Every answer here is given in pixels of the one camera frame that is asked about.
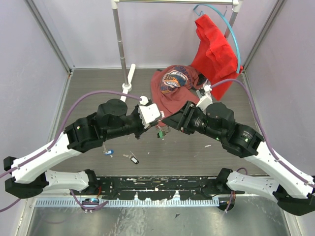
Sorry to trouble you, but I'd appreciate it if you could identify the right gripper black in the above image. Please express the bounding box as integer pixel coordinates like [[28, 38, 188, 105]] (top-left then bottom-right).
[[161, 100, 224, 142]]

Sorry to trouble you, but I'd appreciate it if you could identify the large metal keyring with clips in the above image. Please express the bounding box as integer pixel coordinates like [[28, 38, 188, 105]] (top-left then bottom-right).
[[156, 122, 171, 134]]

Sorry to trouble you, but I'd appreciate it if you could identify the key with green tag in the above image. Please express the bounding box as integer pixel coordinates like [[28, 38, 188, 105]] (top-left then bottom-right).
[[157, 130, 165, 139]]

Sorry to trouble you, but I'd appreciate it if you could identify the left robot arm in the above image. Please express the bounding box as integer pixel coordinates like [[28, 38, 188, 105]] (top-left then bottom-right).
[[3, 99, 161, 199]]

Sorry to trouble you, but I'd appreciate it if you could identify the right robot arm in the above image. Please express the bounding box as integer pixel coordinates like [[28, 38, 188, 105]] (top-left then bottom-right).
[[162, 102, 315, 216]]

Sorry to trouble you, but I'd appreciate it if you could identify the key with black tag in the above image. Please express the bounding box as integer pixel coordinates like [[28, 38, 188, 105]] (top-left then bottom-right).
[[123, 152, 139, 165]]

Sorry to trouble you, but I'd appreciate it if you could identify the faded red t-shirt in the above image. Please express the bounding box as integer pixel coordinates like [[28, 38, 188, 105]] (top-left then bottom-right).
[[151, 65, 201, 118]]

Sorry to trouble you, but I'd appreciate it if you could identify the key with blue tag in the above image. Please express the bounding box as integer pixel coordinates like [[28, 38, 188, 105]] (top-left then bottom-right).
[[102, 145, 114, 158]]

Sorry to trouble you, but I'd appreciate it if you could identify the bright red shirt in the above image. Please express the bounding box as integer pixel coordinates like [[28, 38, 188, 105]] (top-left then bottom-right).
[[190, 14, 244, 101]]

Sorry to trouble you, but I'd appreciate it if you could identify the blue clothes hanger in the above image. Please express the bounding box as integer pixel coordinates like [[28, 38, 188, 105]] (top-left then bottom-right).
[[193, 0, 243, 73]]

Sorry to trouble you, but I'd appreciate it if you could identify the white clothes rack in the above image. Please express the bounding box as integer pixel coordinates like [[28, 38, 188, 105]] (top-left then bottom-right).
[[110, 0, 243, 104]]

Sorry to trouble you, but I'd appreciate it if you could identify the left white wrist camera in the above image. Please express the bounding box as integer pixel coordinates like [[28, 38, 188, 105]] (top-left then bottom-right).
[[138, 96, 161, 128]]

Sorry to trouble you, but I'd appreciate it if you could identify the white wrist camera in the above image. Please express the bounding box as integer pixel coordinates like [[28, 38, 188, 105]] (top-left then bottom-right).
[[138, 96, 161, 128], [196, 84, 213, 111]]

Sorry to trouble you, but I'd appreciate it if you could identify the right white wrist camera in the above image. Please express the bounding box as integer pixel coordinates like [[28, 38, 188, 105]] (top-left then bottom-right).
[[196, 84, 213, 111]]

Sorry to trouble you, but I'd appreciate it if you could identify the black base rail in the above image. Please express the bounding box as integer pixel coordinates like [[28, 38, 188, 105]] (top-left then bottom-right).
[[71, 175, 237, 201]]

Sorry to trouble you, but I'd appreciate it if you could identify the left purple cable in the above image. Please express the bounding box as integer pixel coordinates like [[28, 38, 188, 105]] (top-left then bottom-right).
[[0, 89, 143, 213]]

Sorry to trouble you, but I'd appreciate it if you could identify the purple cable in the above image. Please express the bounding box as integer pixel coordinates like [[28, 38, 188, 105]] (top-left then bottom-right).
[[211, 78, 315, 187], [0, 89, 143, 213]]

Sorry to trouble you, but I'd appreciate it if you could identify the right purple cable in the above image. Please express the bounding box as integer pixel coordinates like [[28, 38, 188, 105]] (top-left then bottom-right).
[[211, 78, 315, 187]]

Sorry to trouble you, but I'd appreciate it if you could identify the white cable duct strip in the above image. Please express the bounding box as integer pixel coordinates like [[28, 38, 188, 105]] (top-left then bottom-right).
[[34, 197, 220, 207]]

